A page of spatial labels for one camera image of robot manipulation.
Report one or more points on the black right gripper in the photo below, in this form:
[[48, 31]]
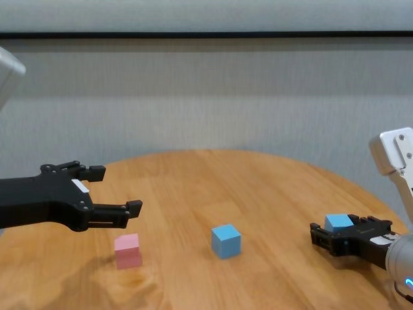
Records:
[[364, 240]]

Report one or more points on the pink wooden cube block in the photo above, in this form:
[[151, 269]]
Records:
[[128, 252]]

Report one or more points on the black wall rail strip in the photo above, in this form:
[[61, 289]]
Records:
[[206, 35]]

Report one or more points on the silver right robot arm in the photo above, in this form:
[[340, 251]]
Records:
[[401, 258]]

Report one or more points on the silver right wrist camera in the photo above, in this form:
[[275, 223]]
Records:
[[390, 151]]

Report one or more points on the blue wooden cube block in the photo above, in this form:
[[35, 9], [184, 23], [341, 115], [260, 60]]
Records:
[[226, 243], [337, 223]]

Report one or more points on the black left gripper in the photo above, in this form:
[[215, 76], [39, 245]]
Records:
[[32, 200]]

